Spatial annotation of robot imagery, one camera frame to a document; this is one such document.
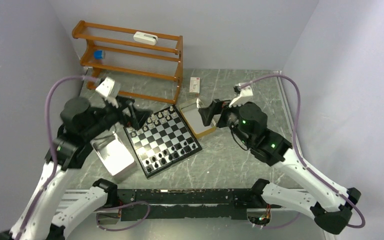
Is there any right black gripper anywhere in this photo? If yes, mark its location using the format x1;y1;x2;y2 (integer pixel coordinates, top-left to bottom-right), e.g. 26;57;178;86
198;96;252;146

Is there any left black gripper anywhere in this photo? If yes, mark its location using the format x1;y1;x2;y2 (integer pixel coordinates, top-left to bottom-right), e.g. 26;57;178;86
82;94;153;141

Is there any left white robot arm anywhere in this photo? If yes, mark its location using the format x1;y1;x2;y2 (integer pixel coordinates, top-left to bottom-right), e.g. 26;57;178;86
0;96;152;240

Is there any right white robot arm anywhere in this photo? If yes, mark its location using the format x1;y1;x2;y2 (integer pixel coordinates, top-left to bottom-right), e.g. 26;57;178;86
198;99;361;235

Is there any black white chess board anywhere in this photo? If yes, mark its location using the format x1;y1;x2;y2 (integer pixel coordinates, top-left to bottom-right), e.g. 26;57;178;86
124;105;202;179

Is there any silver tin with white pieces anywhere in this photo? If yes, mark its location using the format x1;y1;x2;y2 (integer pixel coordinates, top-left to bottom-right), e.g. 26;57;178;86
91;131;137;182

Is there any small white red box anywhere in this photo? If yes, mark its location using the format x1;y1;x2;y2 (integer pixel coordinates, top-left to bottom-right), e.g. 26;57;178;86
189;77;201;95

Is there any wooden three-tier rack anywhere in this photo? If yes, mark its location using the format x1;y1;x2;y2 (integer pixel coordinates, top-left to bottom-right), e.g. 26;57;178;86
71;20;184;104

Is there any blue cap on rack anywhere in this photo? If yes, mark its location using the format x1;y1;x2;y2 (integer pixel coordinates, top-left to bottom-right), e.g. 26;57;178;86
93;50;106;60

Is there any white device on rack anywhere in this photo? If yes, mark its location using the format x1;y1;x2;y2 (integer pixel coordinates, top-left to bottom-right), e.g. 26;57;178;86
133;31;159;46

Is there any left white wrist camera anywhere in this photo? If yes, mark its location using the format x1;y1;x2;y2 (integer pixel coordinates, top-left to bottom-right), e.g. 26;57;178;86
95;77;121;108

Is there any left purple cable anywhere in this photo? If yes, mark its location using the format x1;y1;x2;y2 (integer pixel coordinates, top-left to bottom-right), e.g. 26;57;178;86
13;75;100;240

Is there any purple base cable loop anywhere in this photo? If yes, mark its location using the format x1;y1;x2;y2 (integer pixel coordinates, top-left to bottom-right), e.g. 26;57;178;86
95;200;152;232

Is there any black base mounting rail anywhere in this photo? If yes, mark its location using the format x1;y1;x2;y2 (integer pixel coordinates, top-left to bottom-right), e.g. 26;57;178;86
92;178;282;222

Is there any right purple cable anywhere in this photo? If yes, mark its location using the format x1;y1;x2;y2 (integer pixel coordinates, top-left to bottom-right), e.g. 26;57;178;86
233;74;366;230

